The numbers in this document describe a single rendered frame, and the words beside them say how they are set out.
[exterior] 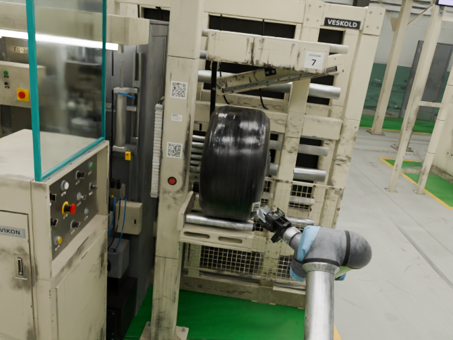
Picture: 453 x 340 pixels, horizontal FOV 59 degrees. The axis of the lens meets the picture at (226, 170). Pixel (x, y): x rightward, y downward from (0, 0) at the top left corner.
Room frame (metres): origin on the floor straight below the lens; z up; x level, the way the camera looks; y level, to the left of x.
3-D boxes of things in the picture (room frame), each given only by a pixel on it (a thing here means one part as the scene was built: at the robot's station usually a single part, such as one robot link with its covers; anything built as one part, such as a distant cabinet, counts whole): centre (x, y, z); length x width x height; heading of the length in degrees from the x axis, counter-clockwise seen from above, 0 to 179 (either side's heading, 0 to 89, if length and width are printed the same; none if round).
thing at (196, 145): (2.30, 0.20, 1.05); 0.20 x 0.15 x 0.30; 87
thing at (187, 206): (1.92, 0.18, 0.90); 0.40 x 0.03 x 0.10; 177
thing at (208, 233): (1.77, 0.01, 0.84); 0.36 x 0.09 x 0.06; 87
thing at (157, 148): (1.88, 0.34, 1.19); 0.05 x 0.04 x 0.48; 177
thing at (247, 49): (2.20, -0.14, 1.71); 0.61 x 0.25 x 0.15; 87
